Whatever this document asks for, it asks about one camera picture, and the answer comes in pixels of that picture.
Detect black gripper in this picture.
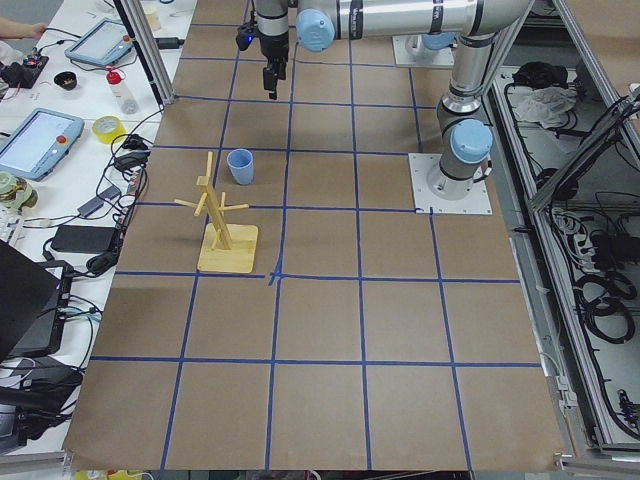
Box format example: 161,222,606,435
235,24,289,100

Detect light blue cup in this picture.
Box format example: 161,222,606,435
227,149,254,185

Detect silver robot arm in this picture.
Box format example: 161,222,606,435
407,32,457,55
236,0,531,201

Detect small black power brick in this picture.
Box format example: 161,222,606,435
155,37,185,50

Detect clear bottle red cap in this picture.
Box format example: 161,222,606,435
106,66,139,115

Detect far teach pendant tablet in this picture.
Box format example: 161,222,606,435
65,18,133,67

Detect teach pendant tablet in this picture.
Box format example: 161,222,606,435
65,18,133,67
1,108,85,181

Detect yellow tape roll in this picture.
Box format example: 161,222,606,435
92,115,126,144

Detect wooden mug tree stand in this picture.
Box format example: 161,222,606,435
174,152,259,274

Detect black bowl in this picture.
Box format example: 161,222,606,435
54,71,78,91

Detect near teach pendant tablet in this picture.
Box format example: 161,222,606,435
1,108,85,181

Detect black power adapter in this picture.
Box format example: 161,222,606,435
51,225,116,254

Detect white crumpled cloth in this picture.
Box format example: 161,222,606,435
514,86,578,129

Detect black laptop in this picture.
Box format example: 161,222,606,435
1,242,72,360

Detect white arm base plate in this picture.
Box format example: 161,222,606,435
392,35,456,69
408,153,492,215

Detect aluminium frame post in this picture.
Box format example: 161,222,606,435
114,0,175,108

